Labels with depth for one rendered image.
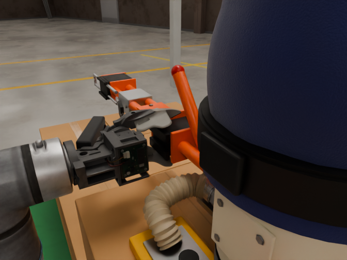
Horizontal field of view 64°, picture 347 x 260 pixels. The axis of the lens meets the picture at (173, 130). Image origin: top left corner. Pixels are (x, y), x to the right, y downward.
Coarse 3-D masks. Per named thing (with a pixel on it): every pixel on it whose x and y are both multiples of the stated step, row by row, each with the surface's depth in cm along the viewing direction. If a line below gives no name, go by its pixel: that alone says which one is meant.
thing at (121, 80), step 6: (108, 78) 77; (114, 78) 77; (120, 78) 77; (126, 78) 77; (132, 78) 77; (114, 84) 74; (120, 84) 75; (126, 84) 76; (132, 84) 77; (114, 96) 76
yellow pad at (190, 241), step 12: (180, 228) 45; (132, 240) 43; (144, 240) 43; (180, 240) 43; (192, 240) 43; (144, 252) 41; (156, 252) 41; (168, 252) 41; (180, 252) 41; (192, 252) 38; (204, 252) 41
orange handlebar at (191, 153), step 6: (120, 90) 72; (126, 90) 76; (132, 102) 64; (150, 102) 64; (132, 108) 63; (138, 108) 59; (144, 108) 59; (150, 108) 59; (180, 144) 47; (186, 144) 46; (180, 150) 46; (186, 150) 45; (192, 150) 44; (198, 150) 45; (186, 156) 45; (192, 156) 44; (198, 156) 43; (198, 162) 42
